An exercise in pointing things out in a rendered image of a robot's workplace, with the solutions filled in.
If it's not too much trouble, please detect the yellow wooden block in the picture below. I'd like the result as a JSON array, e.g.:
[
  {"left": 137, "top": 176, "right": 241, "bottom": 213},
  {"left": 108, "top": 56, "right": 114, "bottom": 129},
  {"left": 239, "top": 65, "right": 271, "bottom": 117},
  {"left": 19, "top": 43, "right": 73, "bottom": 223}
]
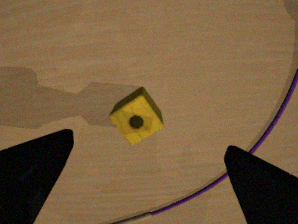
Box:
[{"left": 109, "top": 87, "right": 164, "bottom": 145}]

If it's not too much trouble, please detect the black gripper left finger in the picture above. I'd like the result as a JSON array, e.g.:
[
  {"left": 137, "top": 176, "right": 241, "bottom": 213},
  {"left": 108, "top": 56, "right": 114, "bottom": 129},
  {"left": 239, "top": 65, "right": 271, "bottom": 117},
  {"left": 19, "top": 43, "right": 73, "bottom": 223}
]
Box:
[{"left": 0, "top": 129, "right": 74, "bottom": 224}]

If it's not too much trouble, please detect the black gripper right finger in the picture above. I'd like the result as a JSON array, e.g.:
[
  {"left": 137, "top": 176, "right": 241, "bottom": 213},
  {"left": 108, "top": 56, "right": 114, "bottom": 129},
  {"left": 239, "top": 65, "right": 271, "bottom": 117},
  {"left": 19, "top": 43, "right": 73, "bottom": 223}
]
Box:
[{"left": 225, "top": 145, "right": 298, "bottom": 224}]

